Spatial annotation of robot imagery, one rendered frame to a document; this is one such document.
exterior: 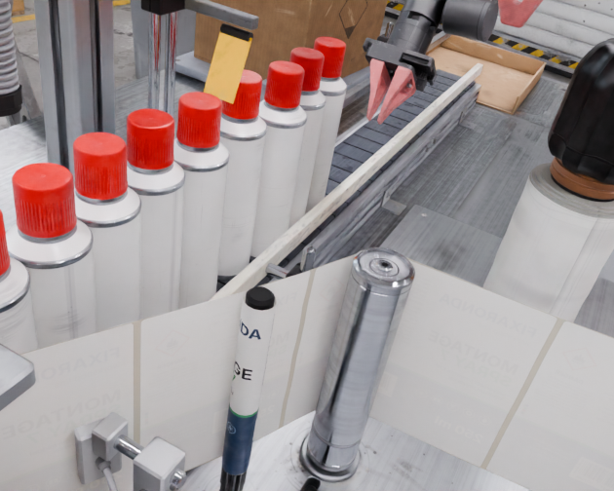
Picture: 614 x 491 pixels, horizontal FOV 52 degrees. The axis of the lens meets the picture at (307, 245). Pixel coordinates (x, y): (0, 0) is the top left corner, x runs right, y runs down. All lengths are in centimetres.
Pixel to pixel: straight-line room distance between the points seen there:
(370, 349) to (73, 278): 19
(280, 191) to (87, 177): 25
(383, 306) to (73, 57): 34
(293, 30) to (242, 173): 58
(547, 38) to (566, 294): 434
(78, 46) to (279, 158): 20
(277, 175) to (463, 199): 44
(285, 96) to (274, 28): 56
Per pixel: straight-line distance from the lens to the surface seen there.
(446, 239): 78
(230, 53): 55
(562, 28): 483
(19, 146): 97
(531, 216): 54
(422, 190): 98
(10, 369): 20
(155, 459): 33
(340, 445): 47
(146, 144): 46
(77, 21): 56
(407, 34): 92
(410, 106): 113
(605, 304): 78
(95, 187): 43
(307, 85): 63
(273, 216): 64
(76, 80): 58
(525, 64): 165
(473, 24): 92
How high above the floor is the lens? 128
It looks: 35 degrees down
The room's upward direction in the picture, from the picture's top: 11 degrees clockwise
